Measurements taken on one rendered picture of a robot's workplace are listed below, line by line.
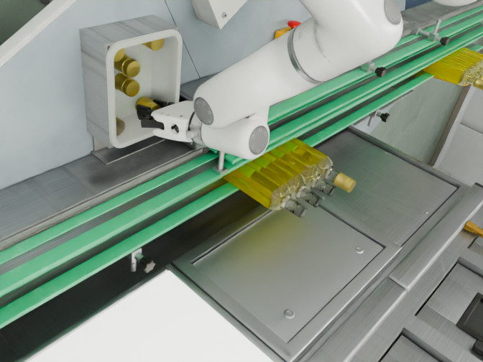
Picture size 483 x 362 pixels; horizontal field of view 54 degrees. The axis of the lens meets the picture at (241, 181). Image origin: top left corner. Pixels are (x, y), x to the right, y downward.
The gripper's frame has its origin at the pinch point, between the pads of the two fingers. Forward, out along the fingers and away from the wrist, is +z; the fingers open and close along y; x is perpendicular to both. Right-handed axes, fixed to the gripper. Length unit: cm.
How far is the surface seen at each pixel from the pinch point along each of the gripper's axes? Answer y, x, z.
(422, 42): 111, -4, -9
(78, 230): -22.8, -16.1, -3.6
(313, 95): 43.0, -5.9, -10.3
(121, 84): -4.2, 6.0, 3.2
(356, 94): 69, -12, -8
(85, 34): -10.1, 16.4, 3.1
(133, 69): -2.8, 9.0, 0.6
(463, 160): 616, -263, 117
